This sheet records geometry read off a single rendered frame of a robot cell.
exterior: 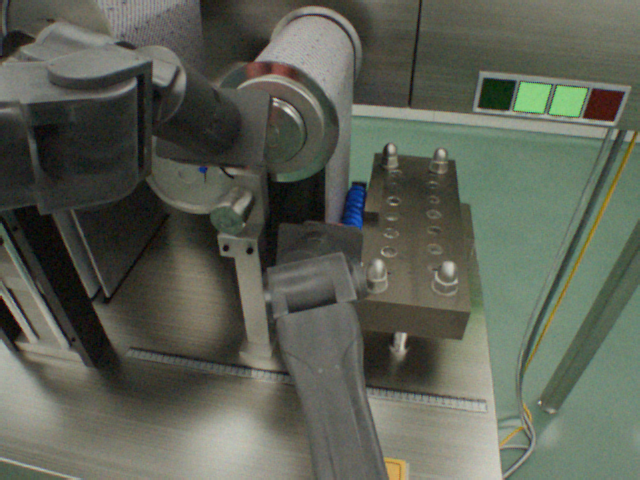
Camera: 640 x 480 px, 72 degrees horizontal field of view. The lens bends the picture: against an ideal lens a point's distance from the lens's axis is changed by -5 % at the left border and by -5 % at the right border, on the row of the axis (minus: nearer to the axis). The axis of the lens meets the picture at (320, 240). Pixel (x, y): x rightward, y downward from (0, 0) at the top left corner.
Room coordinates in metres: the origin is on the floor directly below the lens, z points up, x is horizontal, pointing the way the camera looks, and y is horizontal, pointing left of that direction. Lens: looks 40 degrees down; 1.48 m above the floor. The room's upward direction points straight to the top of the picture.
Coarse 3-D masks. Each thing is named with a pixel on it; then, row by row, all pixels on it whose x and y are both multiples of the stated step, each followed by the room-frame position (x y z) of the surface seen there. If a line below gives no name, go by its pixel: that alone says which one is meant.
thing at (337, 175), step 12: (348, 108) 0.65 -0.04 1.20; (348, 120) 0.65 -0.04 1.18; (348, 132) 0.66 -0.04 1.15; (348, 144) 0.66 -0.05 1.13; (336, 156) 0.53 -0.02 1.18; (348, 156) 0.67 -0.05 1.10; (336, 168) 0.53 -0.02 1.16; (348, 168) 0.68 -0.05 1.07; (336, 180) 0.54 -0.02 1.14; (348, 180) 0.69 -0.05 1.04; (336, 192) 0.54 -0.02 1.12; (336, 204) 0.54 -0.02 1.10; (336, 216) 0.55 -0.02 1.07
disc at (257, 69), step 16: (256, 64) 0.48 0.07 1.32; (272, 64) 0.48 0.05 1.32; (288, 64) 0.48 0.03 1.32; (224, 80) 0.49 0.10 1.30; (240, 80) 0.48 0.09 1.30; (304, 80) 0.47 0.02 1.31; (320, 96) 0.47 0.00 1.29; (336, 112) 0.47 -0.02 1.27; (336, 128) 0.47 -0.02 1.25; (336, 144) 0.47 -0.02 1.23; (320, 160) 0.47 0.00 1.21; (272, 176) 0.48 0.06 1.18; (288, 176) 0.48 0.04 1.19; (304, 176) 0.47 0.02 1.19
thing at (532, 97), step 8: (520, 88) 0.74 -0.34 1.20; (528, 88) 0.73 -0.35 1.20; (536, 88) 0.73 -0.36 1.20; (544, 88) 0.73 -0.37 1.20; (520, 96) 0.73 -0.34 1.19; (528, 96) 0.73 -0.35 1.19; (536, 96) 0.73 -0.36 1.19; (544, 96) 0.73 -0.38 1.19; (520, 104) 0.73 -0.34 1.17; (528, 104) 0.73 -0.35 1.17; (536, 104) 0.73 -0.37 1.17; (544, 104) 0.73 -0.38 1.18
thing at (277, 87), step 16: (256, 80) 0.47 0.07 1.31; (272, 80) 0.47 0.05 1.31; (288, 80) 0.48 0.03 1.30; (272, 96) 0.47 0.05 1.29; (288, 96) 0.47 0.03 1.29; (304, 96) 0.46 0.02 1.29; (304, 112) 0.46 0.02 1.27; (320, 112) 0.47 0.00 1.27; (320, 128) 0.46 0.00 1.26; (304, 144) 0.46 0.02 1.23; (320, 144) 0.46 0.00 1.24; (288, 160) 0.47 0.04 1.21; (304, 160) 0.46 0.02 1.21
